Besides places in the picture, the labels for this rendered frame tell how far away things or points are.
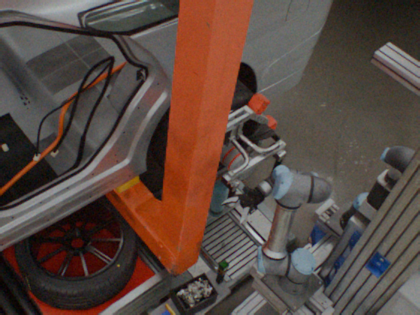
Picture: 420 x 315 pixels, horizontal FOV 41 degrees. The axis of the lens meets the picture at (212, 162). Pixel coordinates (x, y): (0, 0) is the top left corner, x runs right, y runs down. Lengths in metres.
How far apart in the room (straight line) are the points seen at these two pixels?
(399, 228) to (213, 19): 1.11
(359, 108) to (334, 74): 0.42
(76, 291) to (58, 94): 1.04
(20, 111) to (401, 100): 3.16
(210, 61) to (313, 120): 2.87
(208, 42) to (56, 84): 1.57
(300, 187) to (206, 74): 0.72
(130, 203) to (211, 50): 1.48
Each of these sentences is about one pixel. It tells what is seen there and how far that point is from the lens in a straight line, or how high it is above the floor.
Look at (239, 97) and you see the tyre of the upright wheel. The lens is 2.93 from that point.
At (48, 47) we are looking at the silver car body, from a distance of 3.35.
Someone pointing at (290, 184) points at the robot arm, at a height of 1.44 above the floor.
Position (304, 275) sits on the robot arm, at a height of 0.99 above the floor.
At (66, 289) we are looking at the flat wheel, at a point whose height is 0.50.
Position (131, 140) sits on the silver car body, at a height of 1.05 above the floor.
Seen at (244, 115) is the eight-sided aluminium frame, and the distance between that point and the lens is 2.91.
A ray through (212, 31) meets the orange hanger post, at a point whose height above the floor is 2.17.
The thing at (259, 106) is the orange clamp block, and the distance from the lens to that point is 2.95.
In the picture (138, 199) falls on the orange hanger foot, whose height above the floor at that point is 0.68.
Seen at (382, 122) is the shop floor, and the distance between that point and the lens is 4.78.
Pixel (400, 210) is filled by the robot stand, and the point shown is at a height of 1.57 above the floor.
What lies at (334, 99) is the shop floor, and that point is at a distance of 4.80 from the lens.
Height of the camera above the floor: 3.23
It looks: 52 degrees down
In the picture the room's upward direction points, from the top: 11 degrees clockwise
